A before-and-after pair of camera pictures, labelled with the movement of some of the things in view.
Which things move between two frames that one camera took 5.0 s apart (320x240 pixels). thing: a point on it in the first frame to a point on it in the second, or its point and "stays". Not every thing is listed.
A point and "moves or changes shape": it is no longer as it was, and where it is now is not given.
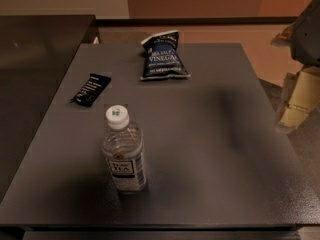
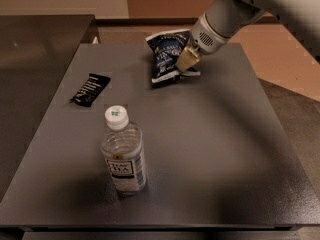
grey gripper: (307, 37) to (204, 38)
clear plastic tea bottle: (123, 145) stays
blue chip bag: (163, 59) moves or changes shape
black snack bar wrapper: (90, 90) stays
